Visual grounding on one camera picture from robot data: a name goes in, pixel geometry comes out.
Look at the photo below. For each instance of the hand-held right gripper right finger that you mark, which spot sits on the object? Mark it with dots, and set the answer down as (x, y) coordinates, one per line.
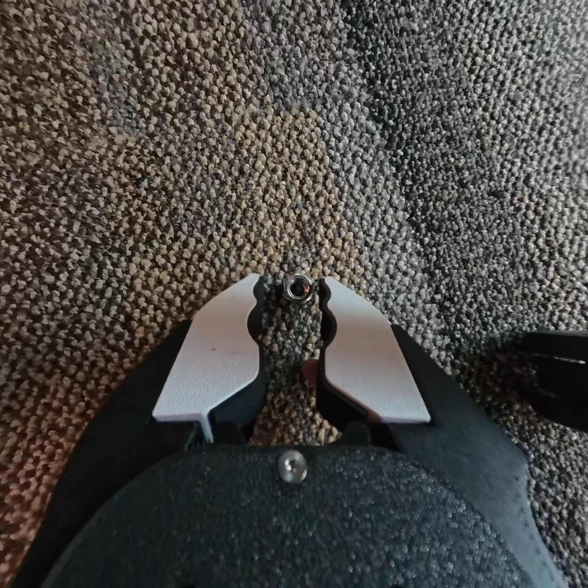
(367, 363)

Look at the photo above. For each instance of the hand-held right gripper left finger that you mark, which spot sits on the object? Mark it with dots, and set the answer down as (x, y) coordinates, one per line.
(216, 358)

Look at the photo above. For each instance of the silver hex nut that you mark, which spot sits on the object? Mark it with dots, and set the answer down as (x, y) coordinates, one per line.
(299, 288)

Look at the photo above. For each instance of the person's right hand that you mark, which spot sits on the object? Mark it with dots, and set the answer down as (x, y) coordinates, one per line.
(310, 368)

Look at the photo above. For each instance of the black chair star base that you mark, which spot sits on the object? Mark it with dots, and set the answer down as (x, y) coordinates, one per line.
(558, 376)

